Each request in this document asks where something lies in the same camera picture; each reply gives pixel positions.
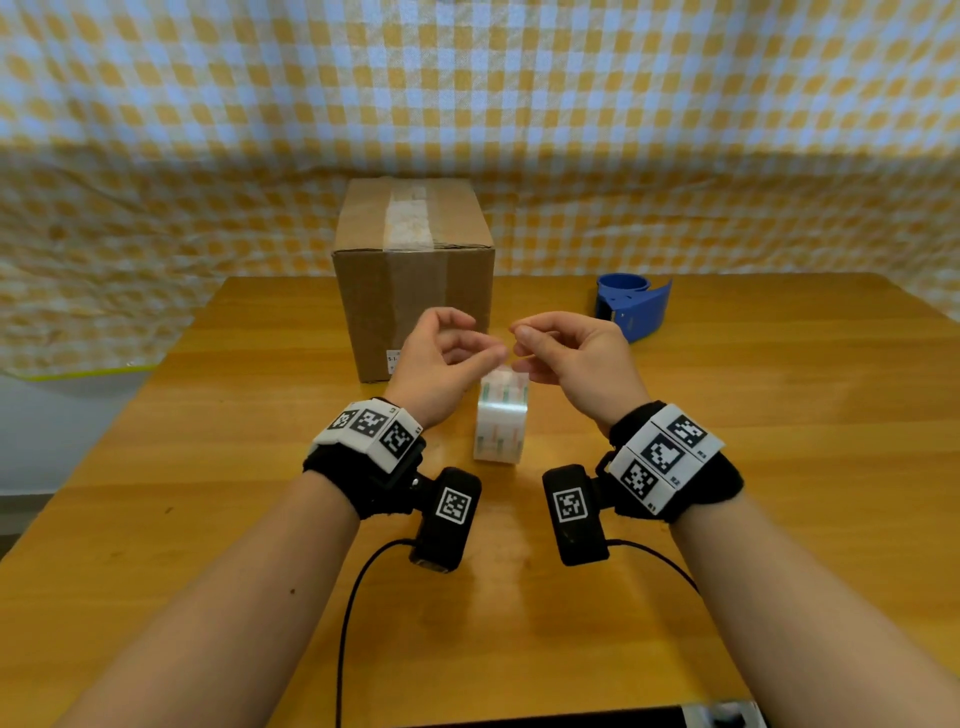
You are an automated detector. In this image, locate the person's right forearm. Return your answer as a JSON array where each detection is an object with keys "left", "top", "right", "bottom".
[{"left": 669, "top": 489, "right": 960, "bottom": 728}]

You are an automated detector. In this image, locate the person's right hand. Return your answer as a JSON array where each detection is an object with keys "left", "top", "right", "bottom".
[{"left": 508, "top": 312, "right": 653, "bottom": 438}]

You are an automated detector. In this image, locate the white marker block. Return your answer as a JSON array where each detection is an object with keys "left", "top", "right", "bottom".
[
  {"left": 311, "top": 399, "right": 425, "bottom": 474},
  {"left": 606, "top": 405, "right": 726, "bottom": 519}
]

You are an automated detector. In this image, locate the person's left hand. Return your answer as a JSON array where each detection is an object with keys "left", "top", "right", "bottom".
[{"left": 384, "top": 306, "right": 510, "bottom": 431}]

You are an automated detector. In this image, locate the clear packing tape roll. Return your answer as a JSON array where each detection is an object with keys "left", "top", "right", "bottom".
[{"left": 472, "top": 366, "right": 531, "bottom": 465}]

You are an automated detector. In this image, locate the black wrist strap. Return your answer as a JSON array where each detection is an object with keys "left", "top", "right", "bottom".
[
  {"left": 303, "top": 397, "right": 428, "bottom": 521},
  {"left": 603, "top": 399, "right": 745, "bottom": 525}
]

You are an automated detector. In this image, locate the yellow strip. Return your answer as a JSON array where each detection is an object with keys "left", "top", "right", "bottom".
[{"left": 21, "top": 363, "right": 160, "bottom": 383}]

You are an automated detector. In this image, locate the blue tape dispenser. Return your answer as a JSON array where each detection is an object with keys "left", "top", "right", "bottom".
[{"left": 594, "top": 273, "right": 674, "bottom": 345}]

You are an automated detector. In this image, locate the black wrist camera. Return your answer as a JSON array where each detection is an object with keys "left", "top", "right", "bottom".
[
  {"left": 542, "top": 464, "right": 611, "bottom": 567},
  {"left": 408, "top": 466, "right": 483, "bottom": 575}
]

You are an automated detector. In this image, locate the yellow checkered cloth backdrop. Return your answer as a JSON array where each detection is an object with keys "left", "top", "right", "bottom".
[{"left": 0, "top": 0, "right": 960, "bottom": 381}]

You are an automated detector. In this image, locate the black cable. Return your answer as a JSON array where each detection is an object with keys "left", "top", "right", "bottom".
[
  {"left": 335, "top": 538, "right": 418, "bottom": 728},
  {"left": 606, "top": 538, "right": 700, "bottom": 594}
]

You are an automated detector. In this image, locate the person's left forearm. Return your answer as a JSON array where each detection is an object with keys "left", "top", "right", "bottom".
[{"left": 56, "top": 468, "right": 363, "bottom": 728}]

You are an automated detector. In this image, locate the brown cardboard box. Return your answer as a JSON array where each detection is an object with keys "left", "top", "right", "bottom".
[{"left": 332, "top": 177, "right": 497, "bottom": 385}]

